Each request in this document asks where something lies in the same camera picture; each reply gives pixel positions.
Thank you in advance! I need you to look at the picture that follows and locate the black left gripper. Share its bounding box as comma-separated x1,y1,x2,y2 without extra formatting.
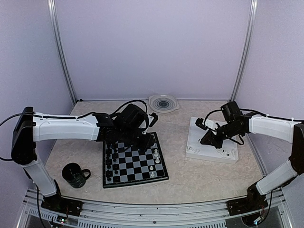
119,127,155,152

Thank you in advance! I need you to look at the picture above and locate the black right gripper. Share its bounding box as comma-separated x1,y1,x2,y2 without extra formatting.
201,122,242,149

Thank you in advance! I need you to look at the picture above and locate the white plastic tray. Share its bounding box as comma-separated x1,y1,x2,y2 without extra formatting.
185,117,238,164

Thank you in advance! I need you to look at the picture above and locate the black and grey chessboard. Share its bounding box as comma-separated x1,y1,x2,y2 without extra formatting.
103,132,169,189

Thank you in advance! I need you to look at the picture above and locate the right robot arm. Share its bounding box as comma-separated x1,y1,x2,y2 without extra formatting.
195,101,304,211

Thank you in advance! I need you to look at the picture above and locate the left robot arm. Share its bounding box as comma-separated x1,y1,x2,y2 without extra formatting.
11,104,158,211

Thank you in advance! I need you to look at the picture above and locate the grey swirl ceramic plate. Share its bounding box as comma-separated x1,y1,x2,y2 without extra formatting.
148,95,180,114

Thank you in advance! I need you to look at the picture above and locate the black mug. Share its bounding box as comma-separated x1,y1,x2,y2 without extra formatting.
62,162,91,189

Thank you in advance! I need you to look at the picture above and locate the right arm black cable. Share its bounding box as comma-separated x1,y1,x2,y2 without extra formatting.
203,108,225,124

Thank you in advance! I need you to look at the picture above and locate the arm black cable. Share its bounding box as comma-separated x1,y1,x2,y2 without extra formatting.
203,108,225,124
0,99,149,162

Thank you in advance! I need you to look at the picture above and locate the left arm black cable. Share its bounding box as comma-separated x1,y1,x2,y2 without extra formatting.
0,99,149,162

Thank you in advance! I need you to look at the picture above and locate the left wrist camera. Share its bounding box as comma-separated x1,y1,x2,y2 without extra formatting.
140,113,159,134

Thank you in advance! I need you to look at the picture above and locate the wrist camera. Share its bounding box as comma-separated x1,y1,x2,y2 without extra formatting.
195,118,216,132
140,113,159,134

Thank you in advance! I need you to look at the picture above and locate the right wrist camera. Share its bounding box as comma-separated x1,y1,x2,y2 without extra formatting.
195,118,216,132

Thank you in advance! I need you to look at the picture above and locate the right aluminium frame post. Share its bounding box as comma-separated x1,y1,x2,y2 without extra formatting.
229,0,258,101

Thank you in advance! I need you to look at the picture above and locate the aluminium frame post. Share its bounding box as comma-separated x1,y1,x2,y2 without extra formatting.
229,0,258,101
47,0,77,105

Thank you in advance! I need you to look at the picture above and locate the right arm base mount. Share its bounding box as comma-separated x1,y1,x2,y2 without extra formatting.
226,197,268,216

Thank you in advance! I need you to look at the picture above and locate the aluminium front rail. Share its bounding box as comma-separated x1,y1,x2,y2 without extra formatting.
16,192,293,228

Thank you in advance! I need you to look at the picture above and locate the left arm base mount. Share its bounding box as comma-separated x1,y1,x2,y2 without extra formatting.
41,195,83,217

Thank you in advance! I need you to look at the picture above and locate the left aluminium frame post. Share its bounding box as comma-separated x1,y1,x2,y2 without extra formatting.
47,0,77,105

